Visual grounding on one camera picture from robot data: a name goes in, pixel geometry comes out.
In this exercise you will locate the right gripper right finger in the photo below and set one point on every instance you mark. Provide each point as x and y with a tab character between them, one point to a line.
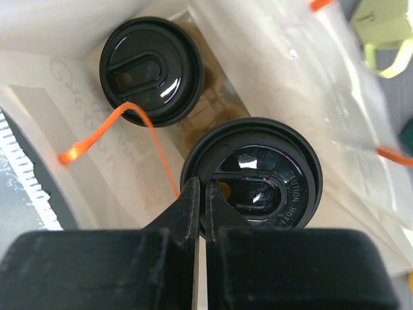
252	267

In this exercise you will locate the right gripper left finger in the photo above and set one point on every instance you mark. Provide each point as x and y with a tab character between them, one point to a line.
151	268

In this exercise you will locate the black lid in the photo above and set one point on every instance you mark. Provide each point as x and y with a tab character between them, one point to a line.
269	173
154	63

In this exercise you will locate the brown cardboard cup carrier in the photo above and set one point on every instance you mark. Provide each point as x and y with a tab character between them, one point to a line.
213	108

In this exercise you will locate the printed paper takeout bag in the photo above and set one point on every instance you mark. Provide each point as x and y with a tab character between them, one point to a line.
281	62

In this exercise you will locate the yellow mug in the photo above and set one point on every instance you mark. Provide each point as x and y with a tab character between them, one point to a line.
384	25

